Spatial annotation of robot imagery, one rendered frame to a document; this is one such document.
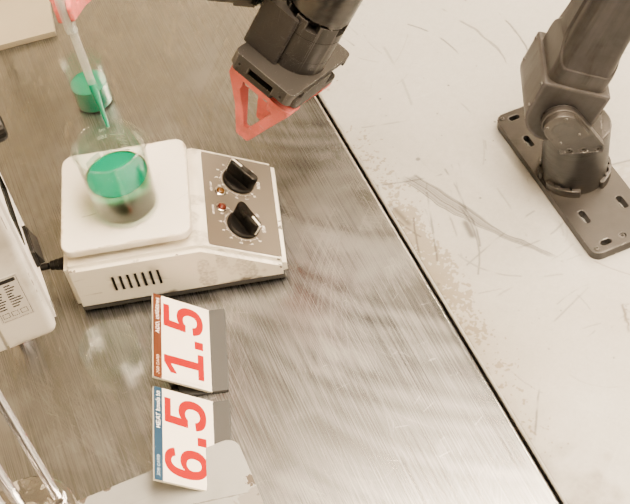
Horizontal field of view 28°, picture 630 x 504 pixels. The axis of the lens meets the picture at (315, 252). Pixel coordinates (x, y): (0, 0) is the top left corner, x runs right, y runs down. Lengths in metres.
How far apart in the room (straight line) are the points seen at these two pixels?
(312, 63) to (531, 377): 0.33
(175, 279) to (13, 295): 0.52
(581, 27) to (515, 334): 0.27
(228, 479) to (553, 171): 0.42
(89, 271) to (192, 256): 0.09
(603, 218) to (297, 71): 0.33
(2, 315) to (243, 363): 0.50
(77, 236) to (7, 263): 0.51
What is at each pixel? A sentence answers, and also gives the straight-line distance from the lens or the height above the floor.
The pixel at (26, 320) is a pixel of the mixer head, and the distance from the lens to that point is 0.68.
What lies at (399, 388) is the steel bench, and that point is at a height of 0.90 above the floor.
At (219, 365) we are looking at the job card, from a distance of 1.14.
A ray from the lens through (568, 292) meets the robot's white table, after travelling 1.16.
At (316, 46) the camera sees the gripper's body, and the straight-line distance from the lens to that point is 1.07.
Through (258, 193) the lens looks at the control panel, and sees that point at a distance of 1.21.
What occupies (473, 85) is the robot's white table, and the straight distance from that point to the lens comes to 1.34.
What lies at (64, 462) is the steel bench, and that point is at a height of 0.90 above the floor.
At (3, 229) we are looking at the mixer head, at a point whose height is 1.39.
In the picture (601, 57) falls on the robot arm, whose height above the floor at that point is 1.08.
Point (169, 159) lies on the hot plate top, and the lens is 1.19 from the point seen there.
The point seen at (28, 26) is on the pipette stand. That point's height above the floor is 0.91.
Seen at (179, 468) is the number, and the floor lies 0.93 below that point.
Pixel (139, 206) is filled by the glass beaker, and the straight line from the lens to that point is 1.13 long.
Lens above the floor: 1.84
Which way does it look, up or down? 51 degrees down
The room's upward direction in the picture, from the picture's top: 11 degrees counter-clockwise
